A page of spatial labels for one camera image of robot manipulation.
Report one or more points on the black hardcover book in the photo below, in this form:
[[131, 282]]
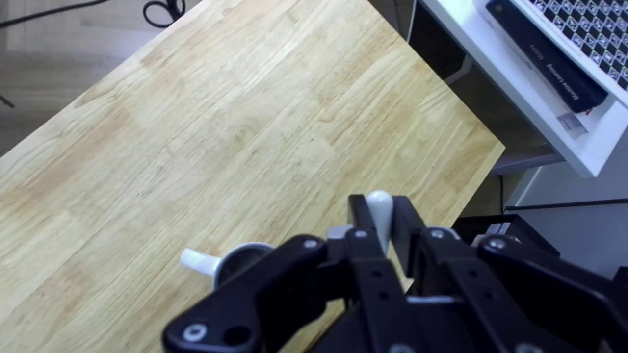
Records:
[[547, 55]]

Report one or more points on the white side table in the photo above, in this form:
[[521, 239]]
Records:
[[517, 78]]

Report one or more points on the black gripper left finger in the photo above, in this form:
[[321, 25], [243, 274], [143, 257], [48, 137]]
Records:
[[364, 225]]

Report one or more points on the checkerboard calibration board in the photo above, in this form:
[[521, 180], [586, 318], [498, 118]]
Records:
[[592, 31]]

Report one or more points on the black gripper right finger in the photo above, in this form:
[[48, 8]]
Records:
[[408, 227]]

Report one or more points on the white ceramic mug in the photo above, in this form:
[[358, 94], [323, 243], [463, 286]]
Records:
[[229, 259]]

